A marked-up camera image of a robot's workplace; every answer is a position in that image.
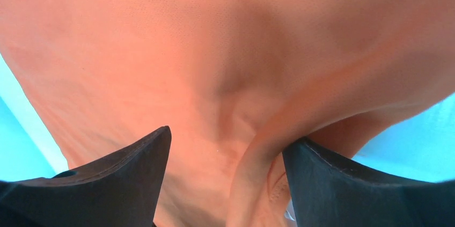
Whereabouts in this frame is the orange t shirt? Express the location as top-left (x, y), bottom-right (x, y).
top-left (1, 0), bottom-right (454, 226)

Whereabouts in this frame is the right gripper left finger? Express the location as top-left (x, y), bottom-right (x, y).
top-left (1, 126), bottom-right (172, 227)

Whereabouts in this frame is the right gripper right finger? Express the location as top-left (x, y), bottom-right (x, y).
top-left (283, 137), bottom-right (454, 226)

